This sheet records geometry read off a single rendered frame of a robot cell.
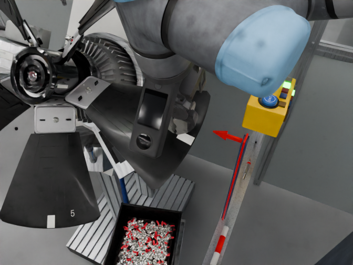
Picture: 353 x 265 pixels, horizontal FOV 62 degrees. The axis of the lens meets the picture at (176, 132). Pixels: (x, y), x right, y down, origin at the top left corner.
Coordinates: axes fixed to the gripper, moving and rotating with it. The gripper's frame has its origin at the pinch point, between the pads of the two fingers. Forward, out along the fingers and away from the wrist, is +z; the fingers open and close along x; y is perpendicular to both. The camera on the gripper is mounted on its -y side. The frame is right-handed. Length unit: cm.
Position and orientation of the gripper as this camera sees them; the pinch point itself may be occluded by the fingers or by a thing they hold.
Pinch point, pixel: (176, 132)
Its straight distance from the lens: 56.4
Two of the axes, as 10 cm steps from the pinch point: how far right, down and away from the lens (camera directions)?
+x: -9.1, -3.2, 2.6
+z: 1.2, 4.1, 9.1
